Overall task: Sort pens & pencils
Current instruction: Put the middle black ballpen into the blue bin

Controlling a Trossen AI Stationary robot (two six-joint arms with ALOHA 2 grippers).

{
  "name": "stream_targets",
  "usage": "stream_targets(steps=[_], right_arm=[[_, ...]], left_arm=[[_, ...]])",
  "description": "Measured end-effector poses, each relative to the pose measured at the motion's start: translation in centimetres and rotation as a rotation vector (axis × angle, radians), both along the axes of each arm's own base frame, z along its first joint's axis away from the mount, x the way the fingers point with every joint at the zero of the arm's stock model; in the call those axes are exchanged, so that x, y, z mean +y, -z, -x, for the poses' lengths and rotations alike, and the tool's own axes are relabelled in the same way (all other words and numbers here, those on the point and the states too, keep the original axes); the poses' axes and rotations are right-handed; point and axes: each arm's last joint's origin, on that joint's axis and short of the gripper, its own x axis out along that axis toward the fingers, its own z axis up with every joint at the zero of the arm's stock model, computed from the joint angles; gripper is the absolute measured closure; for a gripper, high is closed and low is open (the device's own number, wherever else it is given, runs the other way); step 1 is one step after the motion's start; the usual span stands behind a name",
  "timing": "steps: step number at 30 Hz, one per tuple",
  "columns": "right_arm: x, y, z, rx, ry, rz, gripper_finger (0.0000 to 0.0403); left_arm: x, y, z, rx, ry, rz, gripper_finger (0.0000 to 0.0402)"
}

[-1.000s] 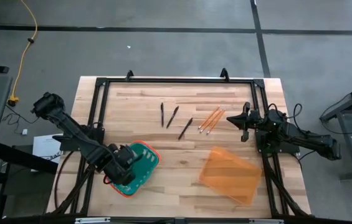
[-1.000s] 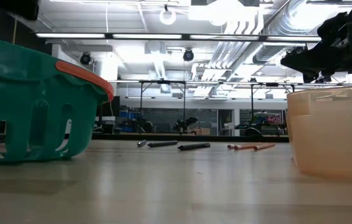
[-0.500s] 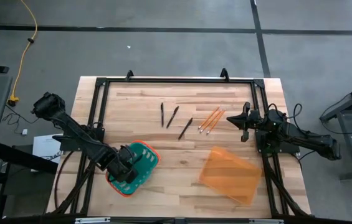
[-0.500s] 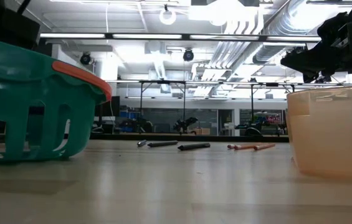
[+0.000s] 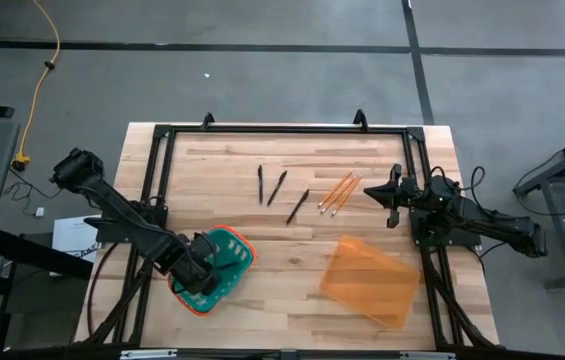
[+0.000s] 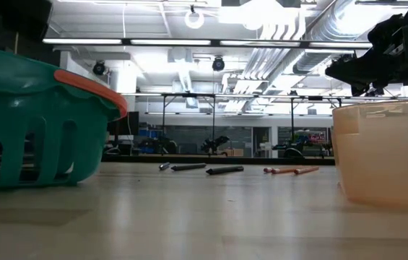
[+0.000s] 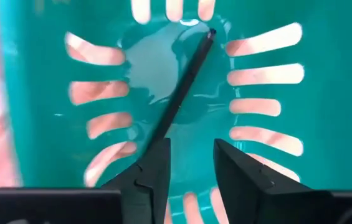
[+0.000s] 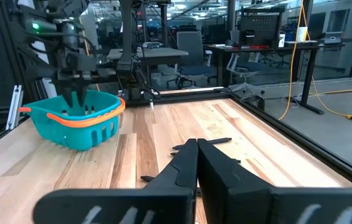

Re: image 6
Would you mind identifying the black monitor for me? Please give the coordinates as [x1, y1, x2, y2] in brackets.
[107, 110, 141, 137]

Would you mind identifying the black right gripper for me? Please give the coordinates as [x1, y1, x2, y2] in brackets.
[325, 16, 408, 97]

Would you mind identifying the green plastic basket orange handle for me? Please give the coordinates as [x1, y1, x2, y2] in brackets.
[0, 43, 129, 189]

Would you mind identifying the black metal station frame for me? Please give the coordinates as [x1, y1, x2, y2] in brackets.
[159, 92, 217, 157]
[288, 95, 344, 157]

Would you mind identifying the dark grey pen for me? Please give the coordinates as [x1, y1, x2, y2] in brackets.
[170, 162, 208, 172]
[205, 165, 245, 176]

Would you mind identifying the silver ventilation duct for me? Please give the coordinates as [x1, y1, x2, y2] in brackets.
[291, 0, 374, 76]

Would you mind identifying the black round ceiling camera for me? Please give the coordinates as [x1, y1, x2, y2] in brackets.
[92, 60, 107, 77]
[211, 56, 226, 72]

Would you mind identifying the black bar with light strips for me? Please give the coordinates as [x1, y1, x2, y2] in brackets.
[42, 37, 373, 50]

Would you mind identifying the white ring lamp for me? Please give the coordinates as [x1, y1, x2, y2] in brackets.
[183, 8, 206, 30]

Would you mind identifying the translucent plastic container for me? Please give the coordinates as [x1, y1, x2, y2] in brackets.
[331, 100, 408, 213]

